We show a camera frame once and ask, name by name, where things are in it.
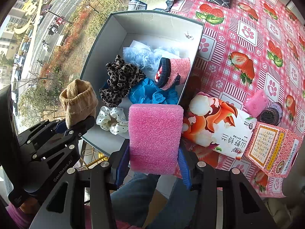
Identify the white polka dot scrunchie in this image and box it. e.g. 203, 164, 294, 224
96, 106, 129, 135

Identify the beige sock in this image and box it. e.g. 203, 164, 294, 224
59, 79, 98, 129

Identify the blue fabric scrunchie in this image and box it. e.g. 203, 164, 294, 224
128, 77, 179, 104

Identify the leopard print scrunchie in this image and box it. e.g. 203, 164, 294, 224
99, 55, 146, 108

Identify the pink navy striped sock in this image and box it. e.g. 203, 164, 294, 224
153, 57, 191, 90

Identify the fluffy light blue scrunchie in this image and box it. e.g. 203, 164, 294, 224
123, 40, 180, 79

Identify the floral tissue pack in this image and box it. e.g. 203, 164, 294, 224
181, 92, 257, 160

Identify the pink patterned carton box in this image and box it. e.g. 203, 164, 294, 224
245, 122, 302, 178

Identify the pink foam sponge with holes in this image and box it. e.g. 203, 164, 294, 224
245, 90, 269, 117

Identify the dark beaded rolled sock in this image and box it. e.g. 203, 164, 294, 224
257, 108, 280, 126

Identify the lavender knitted rolled sock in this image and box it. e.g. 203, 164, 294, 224
270, 102, 283, 124

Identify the pink strawberry tablecloth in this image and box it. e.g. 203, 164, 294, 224
170, 0, 305, 199

